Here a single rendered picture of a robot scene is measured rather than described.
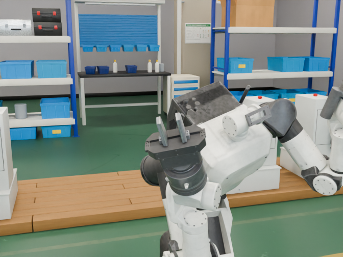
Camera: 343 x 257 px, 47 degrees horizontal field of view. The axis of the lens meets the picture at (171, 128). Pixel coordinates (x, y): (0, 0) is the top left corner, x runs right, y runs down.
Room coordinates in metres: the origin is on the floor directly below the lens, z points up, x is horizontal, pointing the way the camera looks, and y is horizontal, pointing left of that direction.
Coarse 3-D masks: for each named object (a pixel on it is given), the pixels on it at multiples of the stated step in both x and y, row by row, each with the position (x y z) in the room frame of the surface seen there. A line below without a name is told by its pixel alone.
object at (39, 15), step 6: (36, 12) 5.14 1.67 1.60; (42, 12) 5.16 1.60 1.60; (48, 12) 5.18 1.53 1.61; (54, 12) 5.19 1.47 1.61; (60, 12) 5.22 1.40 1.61; (36, 18) 5.14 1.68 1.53; (42, 18) 5.15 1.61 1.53; (48, 18) 5.17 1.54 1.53; (54, 18) 5.19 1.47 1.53; (60, 18) 5.21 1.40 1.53
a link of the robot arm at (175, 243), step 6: (168, 216) 1.03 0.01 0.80; (168, 222) 1.03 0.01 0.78; (174, 228) 1.01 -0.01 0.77; (174, 234) 1.01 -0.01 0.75; (180, 234) 1.00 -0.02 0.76; (174, 240) 1.01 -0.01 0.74; (180, 240) 1.00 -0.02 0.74; (210, 240) 1.01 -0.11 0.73; (168, 246) 1.04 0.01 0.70; (174, 246) 0.99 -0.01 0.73; (180, 246) 0.99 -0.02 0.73; (174, 252) 0.98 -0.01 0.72; (216, 252) 0.97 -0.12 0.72
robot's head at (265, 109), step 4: (256, 104) 1.15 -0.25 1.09; (260, 108) 1.12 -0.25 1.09; (264, 108) 1.12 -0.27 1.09; (268, 108) 1.13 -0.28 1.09; (252, 112) 1.10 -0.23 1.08; (256, 112) 1.11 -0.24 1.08; (264, 112) 1.13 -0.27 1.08; (268, 112) 1.13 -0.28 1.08; (248, 116) 1.09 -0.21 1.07; (264, 116) 1.12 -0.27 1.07; (268, 116) 1.12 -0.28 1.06; (248, 120) 1.09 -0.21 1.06; (256, 120) 1.10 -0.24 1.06; (260, 120) 1.11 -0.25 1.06; (248, 124) 1.09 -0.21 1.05; (252, 124) 1.09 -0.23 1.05
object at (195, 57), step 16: (176, 0) 7.57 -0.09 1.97; (192, 0) 7.22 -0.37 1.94; (208, 0) 7.30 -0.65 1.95; (176, 16) 7.57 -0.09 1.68; (192, 16) 7.22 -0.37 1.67; (208, 16) 7.31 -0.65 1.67; (176, 32) 7.56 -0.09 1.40; (176, 48) 7.56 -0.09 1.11; (192, 48) 7.23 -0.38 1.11; (208, 48) 7.31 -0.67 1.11; (176, 64) 7.56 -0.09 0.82; (192, 64) 7.23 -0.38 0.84; (208, 64) 7.31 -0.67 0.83; (208, 80) 7.31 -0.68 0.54
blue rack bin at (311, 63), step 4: (304, 60) 6.30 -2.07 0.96; (308, 60) 6.20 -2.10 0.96; (312, 60) 6.20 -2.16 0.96; (316, 60) 6.22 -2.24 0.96; (320, 60) 6.24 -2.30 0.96; (324, 60) 6.26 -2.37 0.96; (328, 60) 6.28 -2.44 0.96; (304, 64) 6.29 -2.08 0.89; (308, 64) 6.19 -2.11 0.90; (312, 64) 6.20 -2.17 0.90; (316, 64) 6.22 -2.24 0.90; (320, 64) 6.24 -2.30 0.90; (324, 64) 6.26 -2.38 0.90; (328, 64) 6.29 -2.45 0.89; (304, 68) 6.29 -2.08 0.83; (308, 68) 6.19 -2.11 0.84; (312, 68) 6.20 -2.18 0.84; (316, 68) 6.23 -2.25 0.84; (320, 68) 6.25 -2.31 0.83; (324, 68) 6.27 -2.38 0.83
